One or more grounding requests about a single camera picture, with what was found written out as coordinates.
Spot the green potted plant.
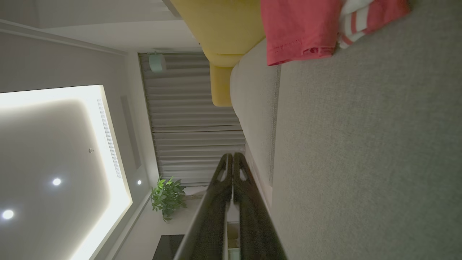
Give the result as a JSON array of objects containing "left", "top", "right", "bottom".
[{"left": 151, "top": 176, "right": 187, "bottom": 222}]

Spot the red jersey with white sleeves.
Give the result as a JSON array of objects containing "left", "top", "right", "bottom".
[{"left": 260, "top": 0, "right": 411, "bottom": 66}]

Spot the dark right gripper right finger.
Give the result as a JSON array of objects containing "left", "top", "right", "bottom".
[{"left": 233, "top": 152, "right": 288, "bottom": 260}]

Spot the yellow sofa cushion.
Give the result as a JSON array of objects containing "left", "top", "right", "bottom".
[{"left": 170, "top": 0, "right": 266, "bottom": 107}]

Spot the linear ceiling air vent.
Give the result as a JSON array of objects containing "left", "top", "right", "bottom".
[{"left": 97, "top": 99, "right": 122, "bottom": 179}]

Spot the grey pleated curtain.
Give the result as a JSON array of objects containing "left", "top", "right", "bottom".
[{"left": 139, "top": 52, "right": 246, "bottom": 187}]

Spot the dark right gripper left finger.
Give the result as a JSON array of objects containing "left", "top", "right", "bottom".
[{"left": 173, "top": 153, "right": 234, "bottom": 260}]

